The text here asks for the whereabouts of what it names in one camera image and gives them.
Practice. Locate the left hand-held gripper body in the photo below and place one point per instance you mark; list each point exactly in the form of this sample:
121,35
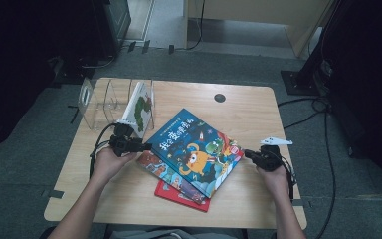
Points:
124,142

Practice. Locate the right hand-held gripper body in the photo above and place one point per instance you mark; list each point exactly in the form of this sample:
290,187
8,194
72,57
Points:
268,157

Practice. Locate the white caterpillar picture book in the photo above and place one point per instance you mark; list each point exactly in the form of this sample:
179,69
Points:
131,106

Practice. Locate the dark blue monster picture book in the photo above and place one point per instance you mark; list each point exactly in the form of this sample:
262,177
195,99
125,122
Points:
185,146

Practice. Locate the clear acrylic book rack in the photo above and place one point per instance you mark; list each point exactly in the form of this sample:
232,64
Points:
96,109

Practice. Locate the red picture book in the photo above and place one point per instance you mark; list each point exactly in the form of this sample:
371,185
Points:
175,195

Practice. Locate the person's right hand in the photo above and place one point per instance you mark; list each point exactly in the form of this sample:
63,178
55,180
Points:
273,181

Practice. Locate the person's left hand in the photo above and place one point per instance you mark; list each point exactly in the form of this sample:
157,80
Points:
111,166

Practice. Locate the black table edge tape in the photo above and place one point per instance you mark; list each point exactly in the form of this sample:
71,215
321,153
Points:
53,193
298,202

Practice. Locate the black tape cross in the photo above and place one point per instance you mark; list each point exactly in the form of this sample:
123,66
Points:
74,114

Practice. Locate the black metal stand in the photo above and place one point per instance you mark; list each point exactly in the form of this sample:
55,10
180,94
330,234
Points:
298,83

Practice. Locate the person's grey clothing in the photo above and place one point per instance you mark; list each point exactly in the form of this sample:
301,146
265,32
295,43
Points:
179,234

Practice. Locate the black floor tape strip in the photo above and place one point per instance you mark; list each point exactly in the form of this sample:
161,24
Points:
131,46
146,46
171,49

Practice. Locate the dark equipment cabinet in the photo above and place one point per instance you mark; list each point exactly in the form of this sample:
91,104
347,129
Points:
112,26

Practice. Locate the light wooden cabinet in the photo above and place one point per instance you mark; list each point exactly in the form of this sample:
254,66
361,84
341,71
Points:
245,10

